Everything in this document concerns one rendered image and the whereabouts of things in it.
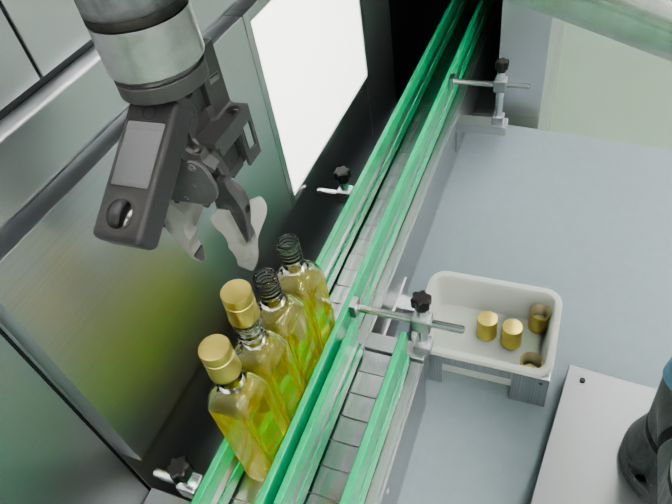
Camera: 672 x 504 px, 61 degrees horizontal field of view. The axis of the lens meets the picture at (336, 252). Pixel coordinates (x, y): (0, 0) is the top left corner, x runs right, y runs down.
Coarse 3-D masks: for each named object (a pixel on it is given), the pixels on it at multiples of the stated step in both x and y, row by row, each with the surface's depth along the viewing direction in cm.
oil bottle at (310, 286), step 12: (312, 264) 75; (288, 276) 73; (300, 276) 73; (312, 276) 74; (324, 276) 77; (288, 288) 73; (300, 288) 73; (312, 288) 74; (324, 288) 77; (312, 300) 74; (324, 300) 78; (312, 312) 75; (324, 312) 79; (312, 324) 77; (324, 324) 80; (324, 336) 81
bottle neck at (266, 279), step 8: (256, 272) 68; (264, 272) 68; (272, 272) 67; (256, 280) 67; (264, 280) 69; (272, 280) 66; (256, 288) 67; (264, 288) 67; (272, 288) 67; (280, 288) 69; (264, 296) 67; (272, 296) 68; (280, 296) 69; (264, 304) 69; (272, 304) 69; (280, 304) 69
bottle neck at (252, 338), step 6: (258, 324) 64; (234, 330) 64; (240, 330) 63; (246, 330) 63; (252, 330) 63; (258, 330) 64; (240, 336) 64; (246, 336) 64; (252, 336) 64; (258, 336) 64; (264, 336) 66; (246, 342) 65; (252, 342) 65; (258, 342) 65; (264, 342) 66; (246, 348) 66; (252, 348) 66; (258, 348) 66
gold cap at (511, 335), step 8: (512, 320) 97; (504, 328) 96; (512, 328) 96; (520, 328) 96; (504, 336) 97; (512, 336) 96; (520, 336) 96; (504, 344) 98; (512, 344) 97; (520, 344) 98
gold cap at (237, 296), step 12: (228, 288) 61; (240, 288) 60; (228, 300) 59; (240, 300) 59; (252, 300) 61; (228, 312) 61; (240, 312) 60; (252, 312) 61; (240, 324) 62; (252, 324) 62
